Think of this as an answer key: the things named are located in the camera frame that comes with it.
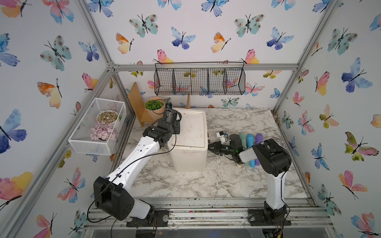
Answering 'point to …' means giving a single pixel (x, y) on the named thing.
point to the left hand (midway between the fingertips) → (175, 122)
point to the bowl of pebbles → (107, 117)
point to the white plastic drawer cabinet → (189, 148)
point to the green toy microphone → (243, 138)
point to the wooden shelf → (136, 99)
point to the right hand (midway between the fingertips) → (206, 147)
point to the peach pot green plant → (155, 107)
